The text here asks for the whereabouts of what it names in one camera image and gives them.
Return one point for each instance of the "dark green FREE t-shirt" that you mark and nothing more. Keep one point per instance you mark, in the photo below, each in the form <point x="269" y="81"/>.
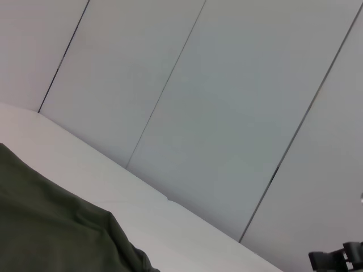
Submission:
<point x="56" y="226"/>

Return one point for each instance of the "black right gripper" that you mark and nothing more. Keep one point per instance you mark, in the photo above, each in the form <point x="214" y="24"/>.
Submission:
<point x="354" y="266"/>

